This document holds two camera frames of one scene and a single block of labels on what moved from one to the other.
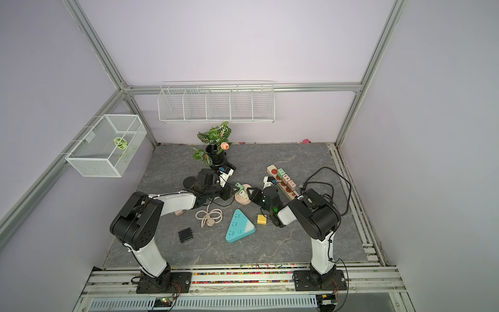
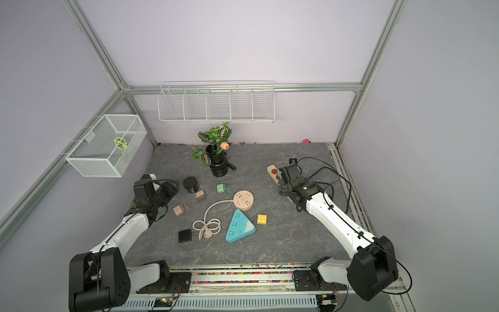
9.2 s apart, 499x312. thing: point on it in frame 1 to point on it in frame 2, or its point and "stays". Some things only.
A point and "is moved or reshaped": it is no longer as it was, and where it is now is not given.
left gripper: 227,191 to 171,190
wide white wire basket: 216,102 stays
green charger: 240,186 is moved or reshaped
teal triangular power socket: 240,227 stays
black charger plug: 186,234 stays
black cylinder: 188,182 stays
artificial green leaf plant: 218,135 stays
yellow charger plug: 262,220 stays
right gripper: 256,192 to 282,188
